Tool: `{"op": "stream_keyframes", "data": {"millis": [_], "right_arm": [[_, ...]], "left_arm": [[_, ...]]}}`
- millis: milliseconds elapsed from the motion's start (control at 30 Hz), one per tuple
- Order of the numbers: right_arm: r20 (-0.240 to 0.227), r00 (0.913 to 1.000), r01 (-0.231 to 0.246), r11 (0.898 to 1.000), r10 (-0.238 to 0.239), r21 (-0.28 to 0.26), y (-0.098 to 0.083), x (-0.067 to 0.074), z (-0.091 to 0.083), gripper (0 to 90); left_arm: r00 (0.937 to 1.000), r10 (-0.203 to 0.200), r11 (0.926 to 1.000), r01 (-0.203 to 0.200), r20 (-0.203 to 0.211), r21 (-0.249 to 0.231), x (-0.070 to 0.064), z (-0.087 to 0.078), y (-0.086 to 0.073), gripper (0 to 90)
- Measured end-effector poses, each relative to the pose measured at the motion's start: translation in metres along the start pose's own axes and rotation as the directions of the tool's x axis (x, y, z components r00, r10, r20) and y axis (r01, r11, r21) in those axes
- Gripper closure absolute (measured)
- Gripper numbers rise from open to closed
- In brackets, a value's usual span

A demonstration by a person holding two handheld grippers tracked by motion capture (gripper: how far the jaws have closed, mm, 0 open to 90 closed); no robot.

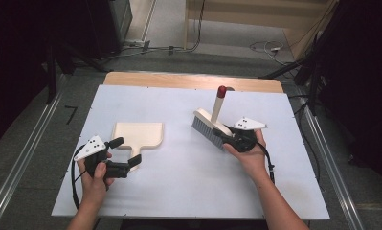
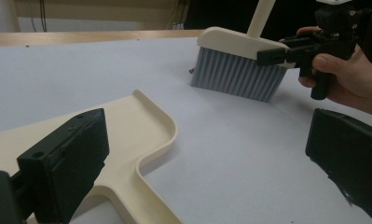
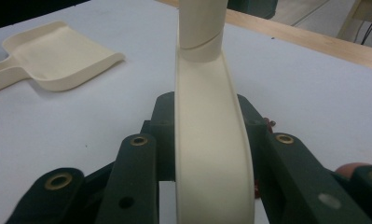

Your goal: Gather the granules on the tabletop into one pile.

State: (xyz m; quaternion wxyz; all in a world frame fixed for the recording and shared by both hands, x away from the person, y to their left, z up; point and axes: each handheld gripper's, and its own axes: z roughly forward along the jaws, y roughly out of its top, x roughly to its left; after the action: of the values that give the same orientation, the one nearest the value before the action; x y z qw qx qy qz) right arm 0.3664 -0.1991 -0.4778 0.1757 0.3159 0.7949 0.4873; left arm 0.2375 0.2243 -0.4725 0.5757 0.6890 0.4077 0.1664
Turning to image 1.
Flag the person's left hand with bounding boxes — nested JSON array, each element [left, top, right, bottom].
[[77, 151, 116, 209]]

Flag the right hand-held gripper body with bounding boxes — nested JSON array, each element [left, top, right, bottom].
[[224, 116, 269, 153]]

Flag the cream plastic dustpan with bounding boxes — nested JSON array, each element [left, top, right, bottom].
[[111, 122, 165, 173]]

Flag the black hanging cable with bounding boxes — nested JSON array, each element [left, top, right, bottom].
[[188, 0, 208, 53]]

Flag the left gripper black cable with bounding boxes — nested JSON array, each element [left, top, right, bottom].
[[70, 144, 88, 211]]

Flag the cream brush with grey bristles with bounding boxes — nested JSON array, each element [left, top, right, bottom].
[[191, 84, 235, 151]]

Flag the grey floor cable bundle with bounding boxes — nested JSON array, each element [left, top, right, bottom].
[[121, 39, 193, 56]]

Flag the aluminium floor rail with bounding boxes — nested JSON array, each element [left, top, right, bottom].
[[301, 98, 366, 230], [0, 91, 66, 230]]

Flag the white cable with plug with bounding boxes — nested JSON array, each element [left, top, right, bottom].
[[249, 39, 296, 67]]

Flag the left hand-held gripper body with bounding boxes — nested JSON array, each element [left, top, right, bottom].
[[73, 134, 131, 179]]

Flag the beige wooden frame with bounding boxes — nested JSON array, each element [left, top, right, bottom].
[[183, 0, 340, 62]]

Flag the black cabinet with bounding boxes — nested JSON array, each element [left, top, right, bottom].
[[85, 0, 134, 60]]

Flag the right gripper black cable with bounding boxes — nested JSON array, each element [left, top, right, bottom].
[[256, 141, 277, 185]]

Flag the black stand legs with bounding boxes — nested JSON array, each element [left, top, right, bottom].
[[44, 40, 111, 105], [258, 31, 325, 117]]

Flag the person's right hand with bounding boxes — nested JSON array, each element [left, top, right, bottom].
[[222, 128, 270, 182]]

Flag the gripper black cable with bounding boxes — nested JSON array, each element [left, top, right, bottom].
[[70, 144, 88, 211], [256, 141, 277, 185]]

